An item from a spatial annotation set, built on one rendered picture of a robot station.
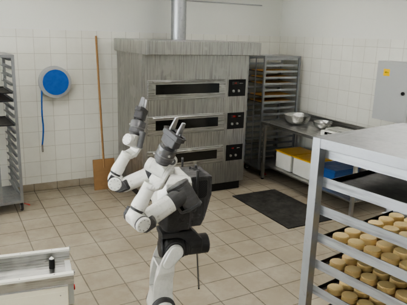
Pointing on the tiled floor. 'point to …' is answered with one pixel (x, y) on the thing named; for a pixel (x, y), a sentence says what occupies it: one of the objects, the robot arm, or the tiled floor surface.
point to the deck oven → (188, 101)
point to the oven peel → (102, 170)
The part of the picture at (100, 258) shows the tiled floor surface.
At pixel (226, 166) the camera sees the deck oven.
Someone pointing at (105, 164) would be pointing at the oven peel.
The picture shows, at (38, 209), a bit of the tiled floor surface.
